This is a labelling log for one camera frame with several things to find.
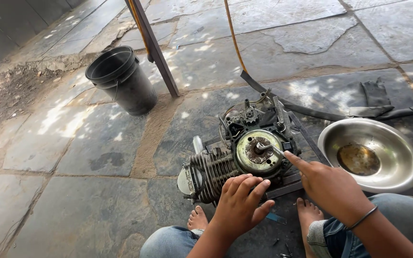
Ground orange hose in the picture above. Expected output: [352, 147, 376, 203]
[128, 0, 154, 64]
[223, 0, 249, 74]

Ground metal angle frame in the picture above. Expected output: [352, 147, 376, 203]
[202, 111, 331, 201]

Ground folded black rubber piece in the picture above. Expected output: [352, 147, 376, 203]
[348, 77, 396, 118]

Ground bent steel socket wrench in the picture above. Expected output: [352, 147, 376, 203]
[256, 142, 287, 157]

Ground person's left foot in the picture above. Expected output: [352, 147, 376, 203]
[187, 205, 209, 231]

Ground thin metal bracelet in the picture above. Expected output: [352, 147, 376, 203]
[344, 205, 379, 231]

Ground person's left hand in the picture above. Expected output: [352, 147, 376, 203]
[211, 174, 275, 240]

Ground black plastic bucket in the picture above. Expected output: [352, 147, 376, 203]
[85, 45, 159, 117]

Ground small loose metal bolts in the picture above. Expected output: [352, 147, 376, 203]
[272, 237, 294, 258]

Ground person's right hand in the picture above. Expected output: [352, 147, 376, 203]
[283, 150, 373, 227]

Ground black rubber tube strip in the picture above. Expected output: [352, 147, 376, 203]
[239, 70, 413, 122]

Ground person's right foot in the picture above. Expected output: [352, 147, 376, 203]
[296, 197, 325, 258]

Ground person's left jeans leg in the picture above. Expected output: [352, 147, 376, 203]
[140, 225, 207, 258]

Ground person's foot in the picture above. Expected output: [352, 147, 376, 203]
[187, 205, 209, 231]
[296, 197, 325, 258]

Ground steel bowl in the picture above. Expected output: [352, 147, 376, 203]
[317, 118, 413, 194]

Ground slanted metal pole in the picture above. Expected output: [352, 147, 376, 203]
[124, 0, 180, 98]

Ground person's jeans leg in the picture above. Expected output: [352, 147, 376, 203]
[140, 225, 207, 258]
[306, 193, 413, 258]

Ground small blue flat piece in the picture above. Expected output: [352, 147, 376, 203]
[265, 212, 288, 226]

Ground greasy motorcycle engine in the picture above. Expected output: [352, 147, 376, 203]
[177, 89, 302, 207]

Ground person's right jeans leg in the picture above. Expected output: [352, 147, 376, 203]
[306, 193, 413, 258]

